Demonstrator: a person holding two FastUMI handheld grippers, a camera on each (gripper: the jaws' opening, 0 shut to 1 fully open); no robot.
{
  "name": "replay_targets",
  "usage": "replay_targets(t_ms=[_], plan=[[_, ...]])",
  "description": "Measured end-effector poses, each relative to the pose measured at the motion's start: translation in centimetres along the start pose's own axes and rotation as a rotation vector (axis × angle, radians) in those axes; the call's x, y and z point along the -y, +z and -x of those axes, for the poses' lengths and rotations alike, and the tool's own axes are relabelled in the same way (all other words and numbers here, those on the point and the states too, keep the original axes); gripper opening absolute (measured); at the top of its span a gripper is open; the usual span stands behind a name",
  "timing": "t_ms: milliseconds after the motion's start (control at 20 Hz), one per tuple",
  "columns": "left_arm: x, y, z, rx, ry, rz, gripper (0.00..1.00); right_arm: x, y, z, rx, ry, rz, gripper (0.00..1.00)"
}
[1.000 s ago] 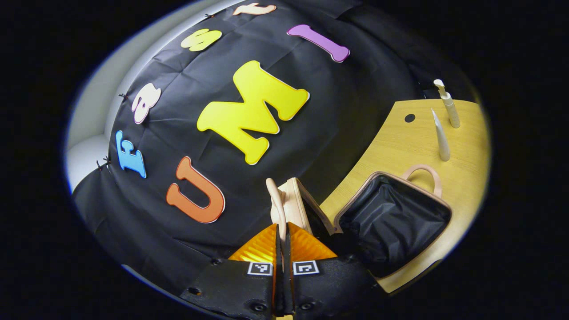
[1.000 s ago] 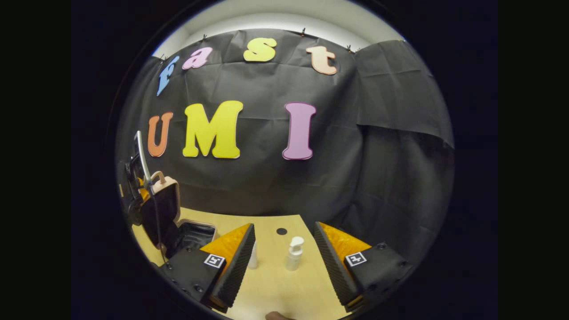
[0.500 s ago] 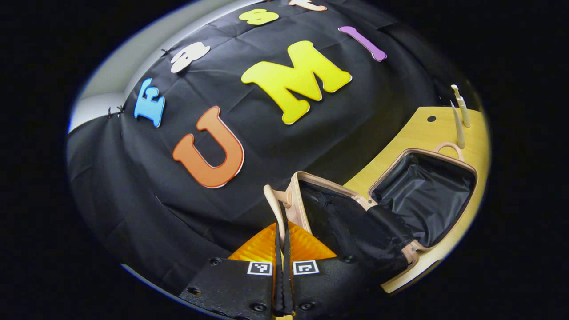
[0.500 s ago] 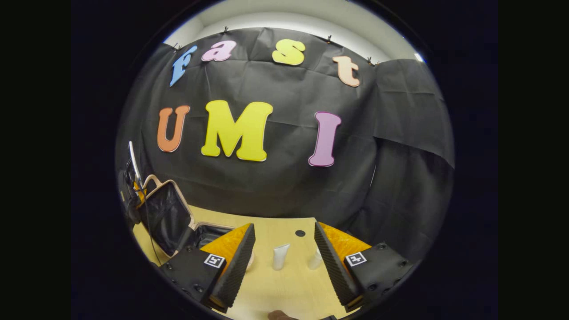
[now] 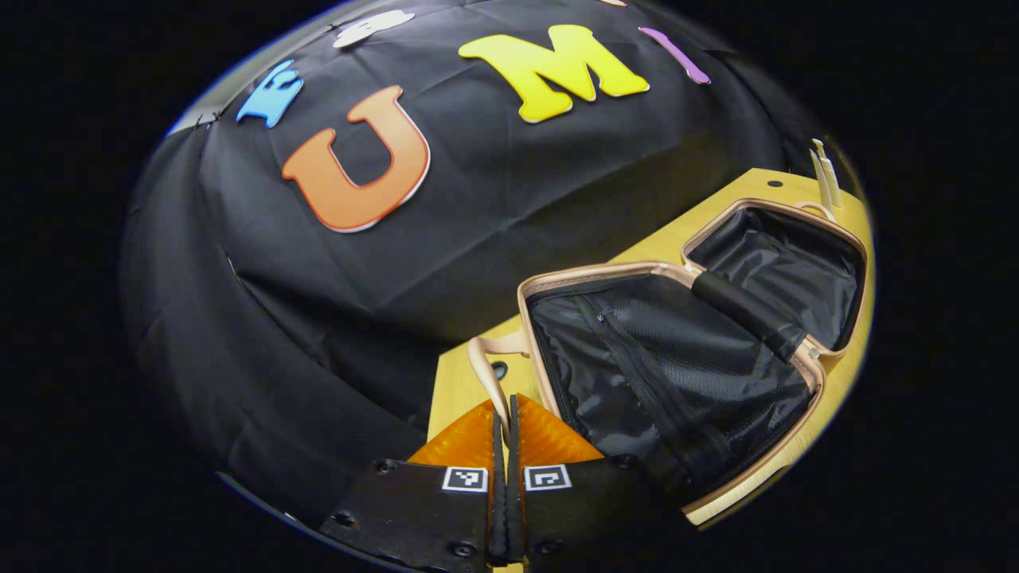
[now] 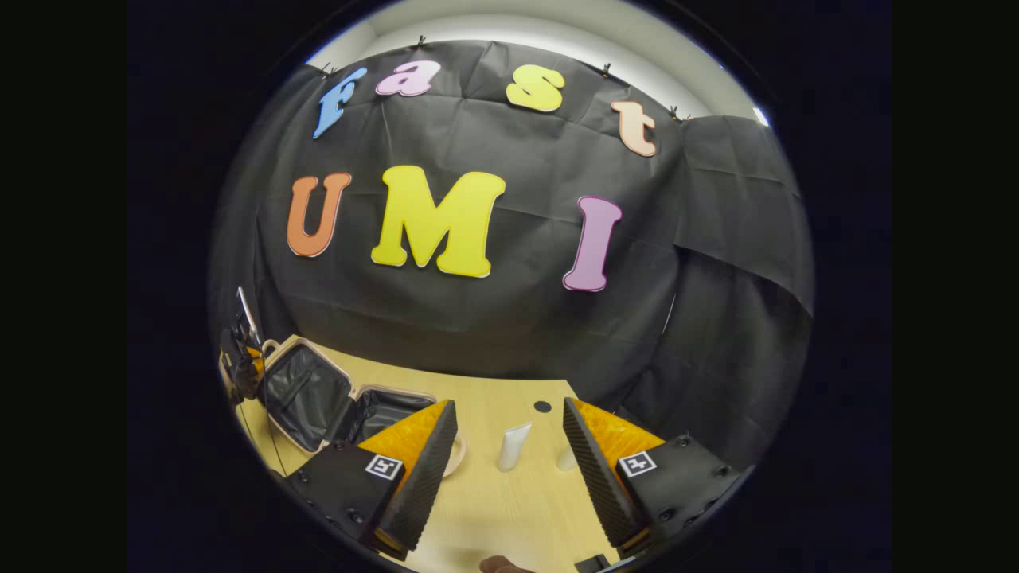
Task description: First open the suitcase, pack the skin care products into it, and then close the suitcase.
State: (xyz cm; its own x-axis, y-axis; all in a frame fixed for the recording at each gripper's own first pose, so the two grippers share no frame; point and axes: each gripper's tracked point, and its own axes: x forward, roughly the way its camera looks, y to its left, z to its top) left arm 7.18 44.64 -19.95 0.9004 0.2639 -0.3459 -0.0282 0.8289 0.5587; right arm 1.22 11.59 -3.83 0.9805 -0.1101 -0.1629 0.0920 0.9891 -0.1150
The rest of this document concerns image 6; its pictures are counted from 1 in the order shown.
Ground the black backdrop cloth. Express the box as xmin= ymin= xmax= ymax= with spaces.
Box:
xmin=209 ymin=40 xmax=814 ymax=470

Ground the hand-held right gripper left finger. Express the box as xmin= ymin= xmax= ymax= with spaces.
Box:
xmin=285 ymin=400 xmax=459 ymax=562

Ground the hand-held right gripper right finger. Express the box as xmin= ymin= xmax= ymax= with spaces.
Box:
xmin=562 ymin=397 xmax=745 ymax=559

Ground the white skin care tube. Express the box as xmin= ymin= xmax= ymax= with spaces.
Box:
xmin=498 ymin=422 xmax=533 ymax=473

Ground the pink suitcase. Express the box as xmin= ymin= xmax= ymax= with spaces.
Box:
xmin=259 ymin=338 xmax=467 ymax=478

